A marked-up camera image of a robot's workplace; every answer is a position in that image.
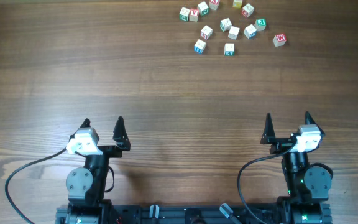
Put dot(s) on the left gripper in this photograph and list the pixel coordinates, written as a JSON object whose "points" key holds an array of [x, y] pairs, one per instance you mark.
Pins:
{"points": [[107, 149]]}

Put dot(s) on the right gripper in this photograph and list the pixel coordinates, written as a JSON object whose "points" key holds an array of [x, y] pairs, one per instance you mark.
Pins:
{"points": [[269, 137]]}

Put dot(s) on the plain number 2 block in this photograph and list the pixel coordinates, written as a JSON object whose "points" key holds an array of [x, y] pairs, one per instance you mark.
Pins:
{"points": [[233, 32]]}

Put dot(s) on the blue H wooden block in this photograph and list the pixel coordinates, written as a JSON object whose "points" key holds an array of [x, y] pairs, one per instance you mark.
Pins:
{"points": [[199, 46]]}

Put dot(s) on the red edged wooden block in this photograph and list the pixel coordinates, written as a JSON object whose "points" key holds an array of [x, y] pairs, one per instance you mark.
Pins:
{"points": [[206, 32]]}

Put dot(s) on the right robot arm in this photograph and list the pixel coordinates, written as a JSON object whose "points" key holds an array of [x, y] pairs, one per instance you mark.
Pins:
{"points": [[308, 184]]}

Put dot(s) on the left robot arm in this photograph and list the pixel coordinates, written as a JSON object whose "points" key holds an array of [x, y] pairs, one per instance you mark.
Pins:
{"points": [[87, 185]]}

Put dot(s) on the red M wooden block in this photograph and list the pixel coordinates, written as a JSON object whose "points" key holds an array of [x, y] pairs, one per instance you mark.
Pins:
{"points": [[279, 40]]}

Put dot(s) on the green A wooden block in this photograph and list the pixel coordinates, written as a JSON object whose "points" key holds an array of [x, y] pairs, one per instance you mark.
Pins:
{"points": [[229, 49]]}

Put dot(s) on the blue edged wooden block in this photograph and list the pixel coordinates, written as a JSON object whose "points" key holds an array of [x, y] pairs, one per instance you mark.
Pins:
{"points": [[250, 31]]}

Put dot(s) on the green F wooden block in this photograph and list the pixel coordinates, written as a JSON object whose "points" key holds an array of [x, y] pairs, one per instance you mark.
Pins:
{"points": [[260, 24]]}

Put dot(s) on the green P wooden block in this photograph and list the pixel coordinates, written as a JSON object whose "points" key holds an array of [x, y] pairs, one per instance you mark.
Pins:
{"points": [[225, 24]]}

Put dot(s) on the red O wooden block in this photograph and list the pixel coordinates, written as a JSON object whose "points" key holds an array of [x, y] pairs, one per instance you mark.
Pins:
{"points": [[247, 10]]}

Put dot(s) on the yellow wooden block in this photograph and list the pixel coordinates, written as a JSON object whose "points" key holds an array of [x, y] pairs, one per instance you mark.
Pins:
{"points": [[237, 4]]}

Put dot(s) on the green N wooden block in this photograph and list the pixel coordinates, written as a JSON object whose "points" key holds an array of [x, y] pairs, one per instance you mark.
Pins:
{"points": [[184, 14]]}

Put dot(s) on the red A wooden block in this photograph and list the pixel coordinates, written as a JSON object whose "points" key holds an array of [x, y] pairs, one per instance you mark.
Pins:
{"points": [[193, 17]]}

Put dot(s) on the red X wooden block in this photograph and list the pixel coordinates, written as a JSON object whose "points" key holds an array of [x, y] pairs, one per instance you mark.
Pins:
{"points": [[214, 4]]}

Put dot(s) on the green letter block top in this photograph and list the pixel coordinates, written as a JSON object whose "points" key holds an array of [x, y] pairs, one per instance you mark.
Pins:
{"points": [[203, 8]]}

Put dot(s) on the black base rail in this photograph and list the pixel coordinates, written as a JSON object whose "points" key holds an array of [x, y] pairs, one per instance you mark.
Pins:
{"points": [[267, 212]]}

